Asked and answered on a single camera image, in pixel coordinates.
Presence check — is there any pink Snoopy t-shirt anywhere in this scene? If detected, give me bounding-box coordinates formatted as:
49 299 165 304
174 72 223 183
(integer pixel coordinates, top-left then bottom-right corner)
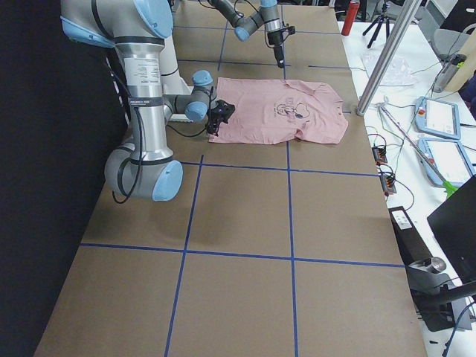
209 77 348 144

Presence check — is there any black box device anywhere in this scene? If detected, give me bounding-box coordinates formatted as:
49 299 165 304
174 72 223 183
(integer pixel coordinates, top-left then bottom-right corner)
388 206 433 266

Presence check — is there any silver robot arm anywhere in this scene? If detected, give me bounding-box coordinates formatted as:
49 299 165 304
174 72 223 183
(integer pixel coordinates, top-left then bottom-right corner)
61 1 234 202
208 1 293 68

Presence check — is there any upper blue teach pendant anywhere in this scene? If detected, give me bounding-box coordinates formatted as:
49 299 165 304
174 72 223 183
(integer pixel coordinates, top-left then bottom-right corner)
415 97 461 140

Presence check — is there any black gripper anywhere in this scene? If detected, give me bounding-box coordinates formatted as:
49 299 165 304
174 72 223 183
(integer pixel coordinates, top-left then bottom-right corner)
267 29 285 68
206 111 223 136

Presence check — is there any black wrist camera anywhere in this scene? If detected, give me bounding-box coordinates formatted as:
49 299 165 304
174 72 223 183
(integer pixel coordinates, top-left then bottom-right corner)
213 100 236 123
280 23 296 41

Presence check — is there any aluminium frame post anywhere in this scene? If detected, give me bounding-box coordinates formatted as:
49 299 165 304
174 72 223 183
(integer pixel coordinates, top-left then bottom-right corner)
356 0 421 116

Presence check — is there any orange black electronics module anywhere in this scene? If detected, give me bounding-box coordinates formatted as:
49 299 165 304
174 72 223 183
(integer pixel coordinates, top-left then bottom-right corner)
372 146 387 166

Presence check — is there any red cylinder bottle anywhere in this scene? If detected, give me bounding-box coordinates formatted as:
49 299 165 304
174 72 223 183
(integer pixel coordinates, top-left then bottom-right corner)
341 0 360 36

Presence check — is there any black monitor corner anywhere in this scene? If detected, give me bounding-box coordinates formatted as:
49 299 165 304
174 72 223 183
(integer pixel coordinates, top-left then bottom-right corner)
427 176 476 283

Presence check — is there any clear plastic bag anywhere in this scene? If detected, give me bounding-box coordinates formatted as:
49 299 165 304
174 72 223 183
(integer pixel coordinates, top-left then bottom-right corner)
361 54 417 86

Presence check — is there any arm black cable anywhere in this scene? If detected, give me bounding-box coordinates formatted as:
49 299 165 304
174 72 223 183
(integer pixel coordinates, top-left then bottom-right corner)
107 55 213 205

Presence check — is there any lower blue teach pendant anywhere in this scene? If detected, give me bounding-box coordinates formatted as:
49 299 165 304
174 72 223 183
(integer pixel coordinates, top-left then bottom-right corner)
417 138 475 187

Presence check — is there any blue teach pendant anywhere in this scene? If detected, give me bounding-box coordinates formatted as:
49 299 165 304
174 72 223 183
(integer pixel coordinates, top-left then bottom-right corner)
415 97 461 140
417 138 475 187

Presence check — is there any black tripod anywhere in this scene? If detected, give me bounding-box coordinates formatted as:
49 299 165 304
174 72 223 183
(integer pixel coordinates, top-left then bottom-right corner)
362 0 390 48

